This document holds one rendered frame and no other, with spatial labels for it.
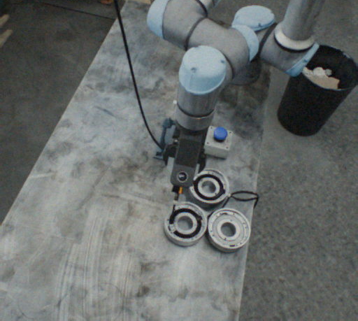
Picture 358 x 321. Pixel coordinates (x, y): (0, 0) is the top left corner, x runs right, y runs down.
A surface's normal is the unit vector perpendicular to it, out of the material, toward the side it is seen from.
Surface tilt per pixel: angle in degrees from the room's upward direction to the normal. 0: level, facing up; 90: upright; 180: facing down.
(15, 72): 0
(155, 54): 0
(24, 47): 0
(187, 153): 32
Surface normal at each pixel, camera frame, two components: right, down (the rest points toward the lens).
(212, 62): 0.09, -0.58
